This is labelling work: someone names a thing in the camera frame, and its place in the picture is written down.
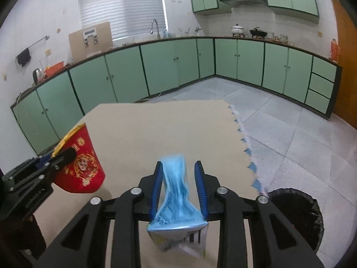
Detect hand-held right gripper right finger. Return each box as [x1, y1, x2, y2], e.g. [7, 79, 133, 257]
[194, 160, 325, 268]

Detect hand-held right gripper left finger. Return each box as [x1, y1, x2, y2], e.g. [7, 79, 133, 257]
[45, 160, 164, 268]

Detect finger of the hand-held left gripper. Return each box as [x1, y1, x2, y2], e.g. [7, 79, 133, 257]
[29, 153, 56, 169]
[37, 149, 76, 180]

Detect light blue packet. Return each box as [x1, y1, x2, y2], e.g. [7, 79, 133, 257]
[147, 153, 209, 259]

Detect red and gold printed packet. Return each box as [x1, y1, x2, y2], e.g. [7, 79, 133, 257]
[52, 123, 106, 194]

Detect bin with black liner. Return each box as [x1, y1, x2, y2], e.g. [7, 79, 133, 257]
[266, 188, 324, 253]

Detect steel electric kettle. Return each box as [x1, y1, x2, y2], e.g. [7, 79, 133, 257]
[33, 68, 45, 84]

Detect orange plastic basin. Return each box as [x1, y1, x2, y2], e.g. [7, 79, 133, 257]
[45, 61, 65, 77]

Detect black hanging cloth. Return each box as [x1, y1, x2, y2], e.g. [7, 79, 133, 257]
[16, 48, 32, 67]

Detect green base cabinet row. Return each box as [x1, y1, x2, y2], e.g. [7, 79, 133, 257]
[10, 37, 216, 155]

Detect brown cardboard box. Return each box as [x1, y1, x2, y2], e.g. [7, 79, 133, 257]
[68, 21, 114, 61]

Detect green base cabinets with drawers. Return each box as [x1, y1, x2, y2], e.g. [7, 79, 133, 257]
[213, 37, 343, 121]

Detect white window blind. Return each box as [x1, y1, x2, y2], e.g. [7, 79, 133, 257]
[78, 0, 168, 41]

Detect white lidded pot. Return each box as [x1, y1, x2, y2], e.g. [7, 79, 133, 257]
[231, 24, 246, 37]

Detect black wok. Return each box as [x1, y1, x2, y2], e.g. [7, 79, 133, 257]
[249, 27, 267, 39]

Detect orange wooden door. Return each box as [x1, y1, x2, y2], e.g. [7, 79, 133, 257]
[330, 0, 357, 130]

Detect orange thermos flask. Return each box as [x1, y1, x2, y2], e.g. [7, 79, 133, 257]
[330, 38, 341, 60]

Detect metal towel rail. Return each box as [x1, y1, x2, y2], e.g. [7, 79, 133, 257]
[15, 35, 50, 59]

